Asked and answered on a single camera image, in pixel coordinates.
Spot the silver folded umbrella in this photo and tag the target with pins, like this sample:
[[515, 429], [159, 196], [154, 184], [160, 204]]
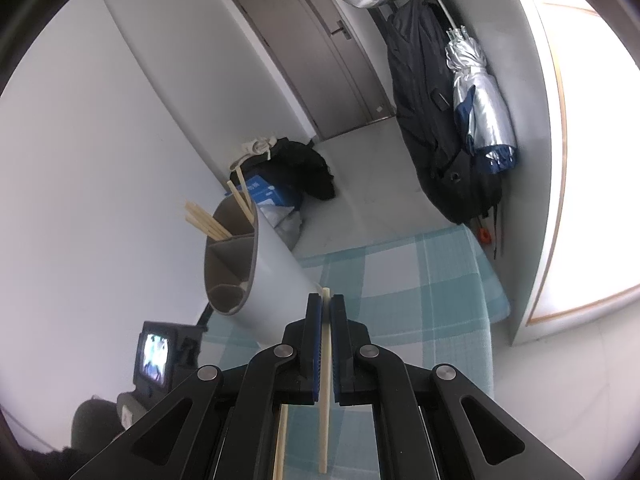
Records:
[[485, 105]]

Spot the beige cloth bag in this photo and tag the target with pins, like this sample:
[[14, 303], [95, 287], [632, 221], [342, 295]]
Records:
[[257, 146]]

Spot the white panel with gold trim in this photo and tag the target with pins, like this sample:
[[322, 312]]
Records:
[[590, 160]]

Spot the blue cardboard box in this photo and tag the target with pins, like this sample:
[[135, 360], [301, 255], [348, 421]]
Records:
[[270, 190]]

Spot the black backpack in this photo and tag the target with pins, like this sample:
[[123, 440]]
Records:
[[425, 110]]

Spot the black bag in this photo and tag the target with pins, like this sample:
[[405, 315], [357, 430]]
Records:
[[300, 165]]

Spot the white plastic bag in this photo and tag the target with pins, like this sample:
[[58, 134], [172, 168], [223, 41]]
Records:
[[285, 225]]

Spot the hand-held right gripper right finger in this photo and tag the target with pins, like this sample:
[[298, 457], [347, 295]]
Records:
[[337, 355]]

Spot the grey door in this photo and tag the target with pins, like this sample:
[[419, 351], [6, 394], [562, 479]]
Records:
[[310, 60]]

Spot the white grey utensil holder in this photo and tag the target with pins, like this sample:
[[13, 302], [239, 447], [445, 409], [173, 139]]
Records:
[[280, 290]]

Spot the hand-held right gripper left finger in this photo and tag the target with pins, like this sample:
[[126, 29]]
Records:
[[314, 355]]

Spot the teal checkered tablecloth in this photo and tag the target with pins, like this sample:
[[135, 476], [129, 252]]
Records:
[[400, 300]]

